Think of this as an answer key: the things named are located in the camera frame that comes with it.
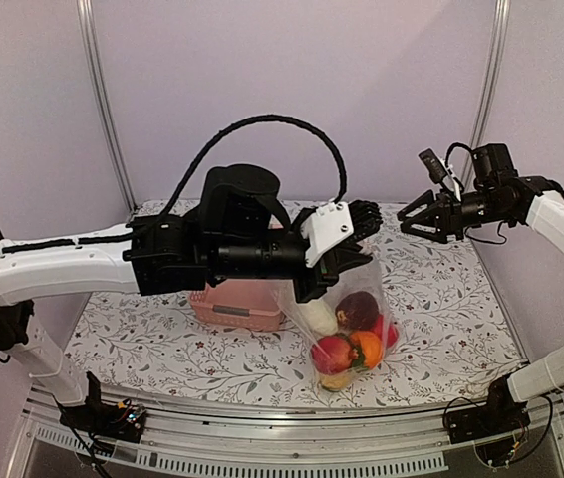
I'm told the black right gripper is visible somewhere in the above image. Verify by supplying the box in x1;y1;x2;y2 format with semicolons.
398;187;512;244

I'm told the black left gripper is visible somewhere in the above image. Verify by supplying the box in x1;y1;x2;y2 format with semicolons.
209;206;374;303

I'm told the pink perforated plastic basket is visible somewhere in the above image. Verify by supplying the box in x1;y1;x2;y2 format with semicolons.
188;279;284;332

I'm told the white toy vegetable front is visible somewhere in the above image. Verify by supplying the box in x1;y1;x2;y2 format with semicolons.
297;298;338;337

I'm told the dark purple toy fruit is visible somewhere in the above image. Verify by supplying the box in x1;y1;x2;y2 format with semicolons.
335;291;380;331

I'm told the red toy fruit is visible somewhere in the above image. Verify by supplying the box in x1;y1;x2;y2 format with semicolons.
310;335;358;375
371;314;399;350

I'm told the clear zip top bag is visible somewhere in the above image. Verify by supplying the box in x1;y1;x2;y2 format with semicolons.
273;257;400;392

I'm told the orange toy fruit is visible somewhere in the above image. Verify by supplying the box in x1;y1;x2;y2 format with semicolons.
349;331;385;369

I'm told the red toy fruit front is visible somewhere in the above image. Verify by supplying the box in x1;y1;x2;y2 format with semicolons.
310;335;358;375

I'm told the yellow toy fruit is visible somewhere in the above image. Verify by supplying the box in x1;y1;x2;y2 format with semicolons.
319;370;355;392

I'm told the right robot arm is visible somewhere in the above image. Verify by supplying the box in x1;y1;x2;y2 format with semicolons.
398;143;564;434

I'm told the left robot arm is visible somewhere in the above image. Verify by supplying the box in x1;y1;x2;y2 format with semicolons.
0;164;382;432

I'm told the floral patterned table mat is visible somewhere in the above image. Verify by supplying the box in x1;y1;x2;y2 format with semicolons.
65;203;524;408

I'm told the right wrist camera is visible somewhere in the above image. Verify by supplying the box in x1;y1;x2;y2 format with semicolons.
418;148;464;200

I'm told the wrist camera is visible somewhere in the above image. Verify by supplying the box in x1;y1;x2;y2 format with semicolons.
418;148;464;200
296;198;384;268

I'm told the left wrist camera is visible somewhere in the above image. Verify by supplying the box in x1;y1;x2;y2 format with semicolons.
296;198;384;268

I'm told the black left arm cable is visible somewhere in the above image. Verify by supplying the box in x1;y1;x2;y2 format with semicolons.
159;114;349;220

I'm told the right aluminium frame post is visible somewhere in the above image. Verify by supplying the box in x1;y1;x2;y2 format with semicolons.
465;0;512;150

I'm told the aluminium frame post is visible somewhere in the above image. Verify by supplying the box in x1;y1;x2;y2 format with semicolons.
465;0;512;150
76;0;138;213

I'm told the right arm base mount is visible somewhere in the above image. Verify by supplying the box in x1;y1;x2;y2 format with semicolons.
442;396;530;444

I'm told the aluminium front rail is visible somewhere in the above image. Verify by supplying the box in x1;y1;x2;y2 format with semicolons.
4;385;564;477

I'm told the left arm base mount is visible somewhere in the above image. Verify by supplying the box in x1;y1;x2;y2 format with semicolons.
57;398;147;443

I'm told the left aluminium frame post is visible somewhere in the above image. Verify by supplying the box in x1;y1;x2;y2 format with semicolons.
76;0;138;213

